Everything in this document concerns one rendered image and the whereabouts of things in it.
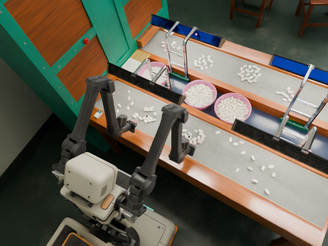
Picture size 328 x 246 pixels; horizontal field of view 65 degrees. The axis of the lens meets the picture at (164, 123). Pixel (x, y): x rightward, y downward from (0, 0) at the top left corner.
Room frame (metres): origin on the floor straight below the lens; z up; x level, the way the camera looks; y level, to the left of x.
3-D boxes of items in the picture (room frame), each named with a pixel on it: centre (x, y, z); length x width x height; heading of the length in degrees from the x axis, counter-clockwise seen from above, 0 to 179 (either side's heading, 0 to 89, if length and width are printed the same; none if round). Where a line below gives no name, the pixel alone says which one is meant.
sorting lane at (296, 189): (0.79, -0.20, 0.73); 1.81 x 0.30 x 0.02; 44
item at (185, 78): (1.48, -0.28, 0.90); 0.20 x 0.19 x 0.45; 44
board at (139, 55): (1.62, 0.13, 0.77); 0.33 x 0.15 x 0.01; 134
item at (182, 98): (1.14, 0.06, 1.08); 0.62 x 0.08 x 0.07; 44
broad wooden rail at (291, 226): (0.64, -0.05, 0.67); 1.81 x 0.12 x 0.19; 44
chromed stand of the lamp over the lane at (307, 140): (0.50, -0.68, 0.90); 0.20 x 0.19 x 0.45; 44
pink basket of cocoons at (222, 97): (0.95, -0.52, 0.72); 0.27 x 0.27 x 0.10
